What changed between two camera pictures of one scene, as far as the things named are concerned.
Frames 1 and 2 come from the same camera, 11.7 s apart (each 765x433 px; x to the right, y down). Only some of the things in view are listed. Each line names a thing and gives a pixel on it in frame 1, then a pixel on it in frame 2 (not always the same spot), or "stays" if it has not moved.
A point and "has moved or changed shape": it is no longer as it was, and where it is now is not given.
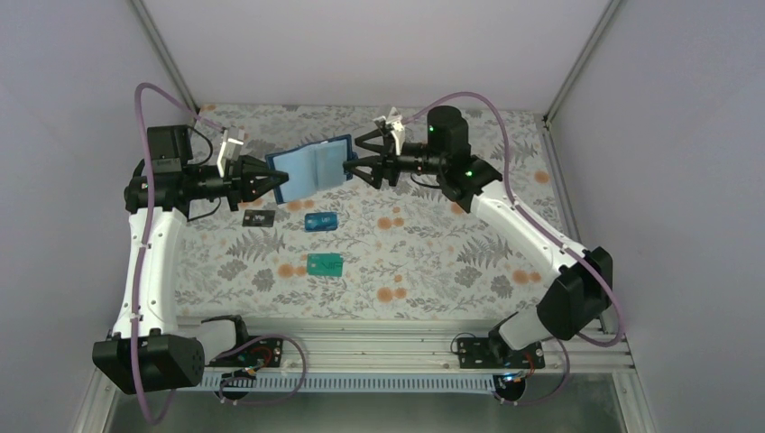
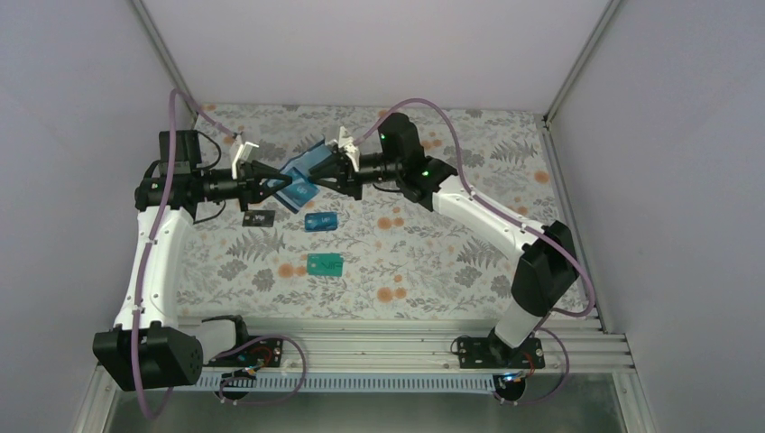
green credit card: x=325 y=264 stays
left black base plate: x=263 y=353 stays
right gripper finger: x=373 y=161 → x=331 y=181
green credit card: x=325 y=263 stays
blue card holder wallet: x=311 y=168 has moved or changed shape
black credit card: x=259 y=217 stays
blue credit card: x=321 y=221 stays
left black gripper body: x=234 y=182 stays
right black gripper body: x=388 y=158 → x=349 y=181
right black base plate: x=482 y=353 stays
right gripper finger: x=372 y=135 → x=327 y=165
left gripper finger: x=264 y=176 stays
